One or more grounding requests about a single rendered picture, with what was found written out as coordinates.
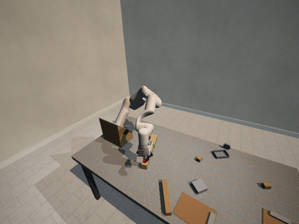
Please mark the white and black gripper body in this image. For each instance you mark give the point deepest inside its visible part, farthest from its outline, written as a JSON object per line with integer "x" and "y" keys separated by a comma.
{"x": 146, "y": 150}

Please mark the brown wooden bar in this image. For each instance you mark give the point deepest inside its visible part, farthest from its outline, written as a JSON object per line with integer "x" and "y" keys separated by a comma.
{"x": 167, "y": 204}

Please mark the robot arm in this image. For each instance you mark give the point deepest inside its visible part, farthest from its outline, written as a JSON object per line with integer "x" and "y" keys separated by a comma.
{"x": 134, "y": 102}

